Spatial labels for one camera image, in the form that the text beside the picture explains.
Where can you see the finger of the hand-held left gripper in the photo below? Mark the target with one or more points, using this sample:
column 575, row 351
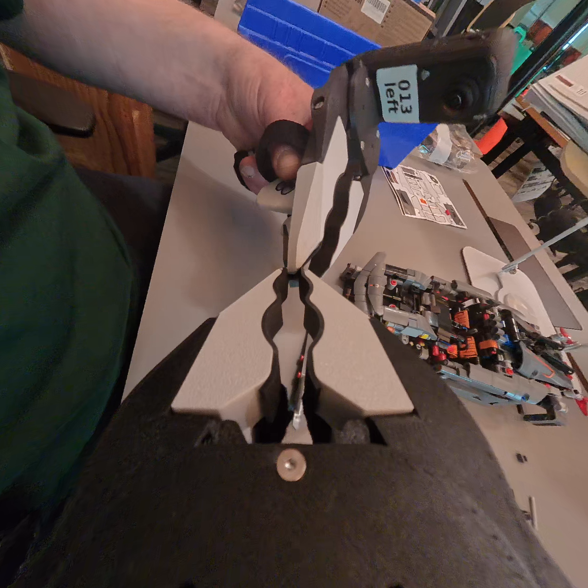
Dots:
column 351, row 206
column 317, row 197

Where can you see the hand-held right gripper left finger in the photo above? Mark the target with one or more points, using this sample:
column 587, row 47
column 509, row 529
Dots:
column 225, row 363

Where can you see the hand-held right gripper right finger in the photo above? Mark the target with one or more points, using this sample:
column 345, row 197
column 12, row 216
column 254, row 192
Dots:
column 363, row 363

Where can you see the long grey lego panel assembly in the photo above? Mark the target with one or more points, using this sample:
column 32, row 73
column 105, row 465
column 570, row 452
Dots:
column 298, row 390

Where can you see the grey and orange lego car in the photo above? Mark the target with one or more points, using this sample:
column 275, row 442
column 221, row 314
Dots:
column 459, row 330

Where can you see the small lego pieces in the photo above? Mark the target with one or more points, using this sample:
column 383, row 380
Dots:
column 520, row 458

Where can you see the person's left forearm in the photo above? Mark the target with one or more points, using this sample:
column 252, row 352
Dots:
column 138, row 55

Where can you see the person's left hand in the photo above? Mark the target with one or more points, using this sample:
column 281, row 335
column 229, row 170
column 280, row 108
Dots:
column 262, row 101

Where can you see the brown cardboard box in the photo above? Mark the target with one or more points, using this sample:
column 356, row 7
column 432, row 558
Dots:
column 390, row 18

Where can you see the white sticker sheet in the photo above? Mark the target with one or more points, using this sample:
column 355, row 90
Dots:
column 427, row 197

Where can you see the clear plastic parts bag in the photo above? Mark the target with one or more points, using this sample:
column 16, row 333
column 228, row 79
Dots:
column 454, row 151

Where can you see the orange traffic cone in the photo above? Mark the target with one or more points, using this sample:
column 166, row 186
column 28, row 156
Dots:
column 494, row 138

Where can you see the open instruction booklet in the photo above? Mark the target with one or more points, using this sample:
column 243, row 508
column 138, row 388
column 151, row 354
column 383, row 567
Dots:
column 560, row 101

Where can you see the blue plastic bin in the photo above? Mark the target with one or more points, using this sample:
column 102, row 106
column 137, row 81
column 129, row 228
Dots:
column 298, row 36

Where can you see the white book stand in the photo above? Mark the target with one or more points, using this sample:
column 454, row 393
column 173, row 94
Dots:
column 487, row 271

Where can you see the wooden column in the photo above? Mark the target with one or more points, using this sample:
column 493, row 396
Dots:
column 128, row 138

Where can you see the person's torso in green shirt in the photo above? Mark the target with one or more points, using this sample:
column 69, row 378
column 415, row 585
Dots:
column 46, row 275

